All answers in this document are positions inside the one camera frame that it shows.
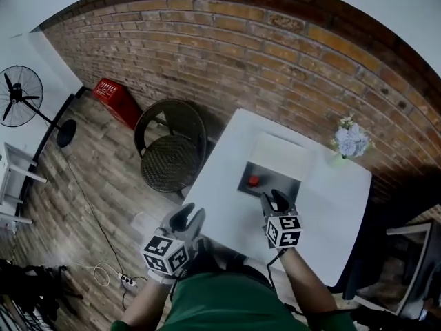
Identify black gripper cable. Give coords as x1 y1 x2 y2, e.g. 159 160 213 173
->
265 248 304 317

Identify black power cable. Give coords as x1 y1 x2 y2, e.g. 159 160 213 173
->
64 148 122 276
121 274 150 310

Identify person's green shirt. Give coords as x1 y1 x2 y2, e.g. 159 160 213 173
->
110 270 358 331

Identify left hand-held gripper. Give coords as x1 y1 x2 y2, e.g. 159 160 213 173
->
141 202 207 278

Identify dark wicker chair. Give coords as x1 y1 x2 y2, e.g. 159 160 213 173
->
133 98 209 199

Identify black tripod stand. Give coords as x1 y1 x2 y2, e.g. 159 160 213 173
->
0 259 83 331

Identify dark equipment heap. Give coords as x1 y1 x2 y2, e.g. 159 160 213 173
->
351 298 441 331

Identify white wristband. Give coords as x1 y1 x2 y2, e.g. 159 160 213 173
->
147 269 176 285

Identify white box with lid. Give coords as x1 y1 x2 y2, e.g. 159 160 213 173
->
236 130 313 203

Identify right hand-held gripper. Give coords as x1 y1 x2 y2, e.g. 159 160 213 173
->
260 188 304 250

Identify pale blue flower bunch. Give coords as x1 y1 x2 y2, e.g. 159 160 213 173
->
330 114 376 160

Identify person's black trousers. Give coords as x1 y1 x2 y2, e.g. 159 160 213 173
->
196 238 276 289

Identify white metal rack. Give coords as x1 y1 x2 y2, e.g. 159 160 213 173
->
0 142 48 225

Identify person's left forearm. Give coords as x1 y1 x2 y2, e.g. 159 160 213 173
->
120 277 176 327

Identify white coiled cable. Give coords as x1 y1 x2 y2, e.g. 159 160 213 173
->
74 261 121 288

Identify person's right forearm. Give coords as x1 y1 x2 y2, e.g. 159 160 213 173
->
277 245 340 313

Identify black standing fan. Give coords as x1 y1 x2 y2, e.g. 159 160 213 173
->
0 65 77 148

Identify red plastic crate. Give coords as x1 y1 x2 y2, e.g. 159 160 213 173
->
92 77 144 131

